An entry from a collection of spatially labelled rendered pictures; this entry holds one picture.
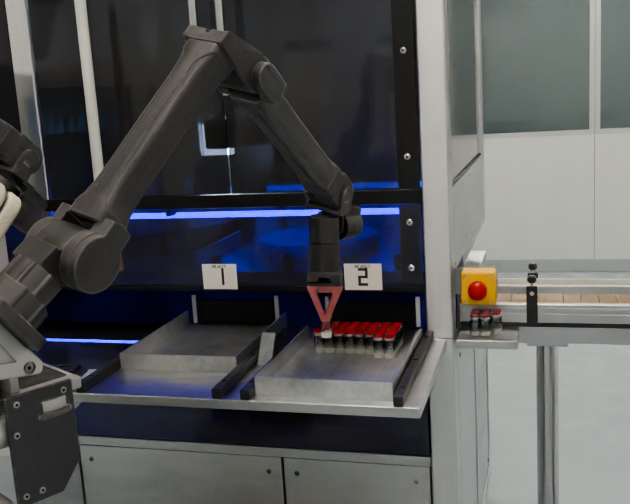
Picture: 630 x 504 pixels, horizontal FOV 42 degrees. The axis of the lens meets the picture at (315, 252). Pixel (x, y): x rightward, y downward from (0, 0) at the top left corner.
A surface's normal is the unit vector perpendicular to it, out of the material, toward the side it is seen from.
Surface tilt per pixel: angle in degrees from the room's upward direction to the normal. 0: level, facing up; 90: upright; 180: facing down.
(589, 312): 90
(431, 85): 90
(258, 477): 90
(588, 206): 90
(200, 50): 49
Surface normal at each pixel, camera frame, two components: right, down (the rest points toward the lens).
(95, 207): -0.33, -0.50
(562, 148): -0.26, 0.20
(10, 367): 0.72, 0.09
